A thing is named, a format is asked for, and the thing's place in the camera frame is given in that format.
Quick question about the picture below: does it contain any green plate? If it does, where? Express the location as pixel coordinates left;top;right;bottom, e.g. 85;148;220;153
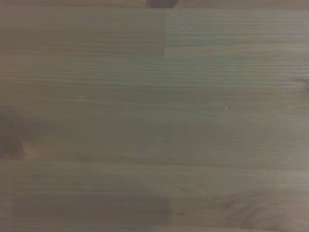
147;0;177;9

